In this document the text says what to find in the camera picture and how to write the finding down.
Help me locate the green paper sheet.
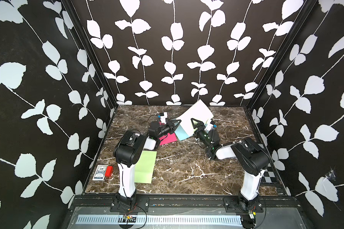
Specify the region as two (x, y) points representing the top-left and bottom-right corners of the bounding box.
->
(177, 100), (214, 136)
(135, 150), (157, 184)

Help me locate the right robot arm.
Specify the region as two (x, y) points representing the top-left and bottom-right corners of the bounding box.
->
(191, 118), (270, 202)

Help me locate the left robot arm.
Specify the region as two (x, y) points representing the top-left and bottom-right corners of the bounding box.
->
(113, 118), (182, 205)

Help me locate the large magenta paper sheet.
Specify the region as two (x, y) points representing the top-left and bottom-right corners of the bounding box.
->
(159, 133), (177, 145)

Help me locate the left light blue paper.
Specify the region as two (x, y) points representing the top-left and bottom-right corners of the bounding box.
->
(174, 126), (193, 141)

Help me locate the red small box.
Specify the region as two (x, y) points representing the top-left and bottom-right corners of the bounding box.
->
(105, 166), (113, 177)

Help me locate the checkerboard calibration plate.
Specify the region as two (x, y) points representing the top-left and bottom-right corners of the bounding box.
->
(261, 164), (279, 184)

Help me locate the playing card deck box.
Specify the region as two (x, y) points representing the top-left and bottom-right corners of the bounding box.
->
(92, 165), (108, 181)

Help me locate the small circuit board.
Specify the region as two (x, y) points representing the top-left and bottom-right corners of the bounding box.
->
(118, 215), (137, 225)

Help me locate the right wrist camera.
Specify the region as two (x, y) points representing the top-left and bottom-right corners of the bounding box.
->
(205, 120), (217, 132)

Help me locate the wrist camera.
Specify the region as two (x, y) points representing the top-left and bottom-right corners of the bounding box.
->
(205, 120), (217, 132)
(157, 112), (168, 124)

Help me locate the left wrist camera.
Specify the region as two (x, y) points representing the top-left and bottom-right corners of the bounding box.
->
(157, 112), (168, 124)

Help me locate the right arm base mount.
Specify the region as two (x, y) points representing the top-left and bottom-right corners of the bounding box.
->
(223, 196), (264, 214)

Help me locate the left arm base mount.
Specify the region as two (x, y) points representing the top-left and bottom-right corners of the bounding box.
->
(110, 194), (150, 214)

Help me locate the white perforated rail strip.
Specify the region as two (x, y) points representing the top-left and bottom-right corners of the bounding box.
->
(75, 215), (242, 227)

